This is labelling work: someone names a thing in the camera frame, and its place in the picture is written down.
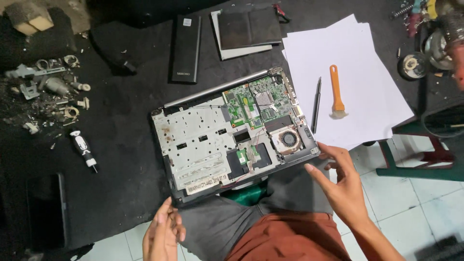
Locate sheets of white paper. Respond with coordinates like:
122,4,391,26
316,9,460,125
281,14,415,151

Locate red handled tool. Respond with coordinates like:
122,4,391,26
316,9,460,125
272,3,291,23

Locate black pouch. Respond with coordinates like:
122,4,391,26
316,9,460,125
90,21,138,75

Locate person's right hand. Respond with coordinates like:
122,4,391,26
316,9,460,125
304,142,371,230

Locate opened laptop chassis with motherboard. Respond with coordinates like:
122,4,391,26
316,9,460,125
151,66,321,204

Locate stack of dark laptop panels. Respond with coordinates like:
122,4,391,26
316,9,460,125
210,4,283,61

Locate person's left hand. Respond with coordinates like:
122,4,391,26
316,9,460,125
142,197,186,261

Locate person's gray shorts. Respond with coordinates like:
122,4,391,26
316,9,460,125
178,158,334,261

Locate person's rust shirt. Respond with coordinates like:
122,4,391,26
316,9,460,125
224,212,351,261

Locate heap of tools and parts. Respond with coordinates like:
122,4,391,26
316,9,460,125
390,0,464,91

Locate green stool seat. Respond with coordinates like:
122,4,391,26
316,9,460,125
220,180,269,207

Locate black rectangular battery pack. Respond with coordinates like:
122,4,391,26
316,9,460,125
171,14,202,85

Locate green plastic stool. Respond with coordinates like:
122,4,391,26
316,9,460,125
376,121,464,182

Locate black slim screwdriver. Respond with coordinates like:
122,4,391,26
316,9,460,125
311,76,322,134

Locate yellow sponge block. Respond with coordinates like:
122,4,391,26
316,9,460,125
3,0,54,36

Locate black and white screwdriver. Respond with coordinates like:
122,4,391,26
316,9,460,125
69,130,99,173

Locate black laptop lid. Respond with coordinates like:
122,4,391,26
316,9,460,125
25,173,70,251

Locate orange handled brush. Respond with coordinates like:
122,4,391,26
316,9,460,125
329,65,349,120

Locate pile of scrap metal parts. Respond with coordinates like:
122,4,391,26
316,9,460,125
3,54,92,135

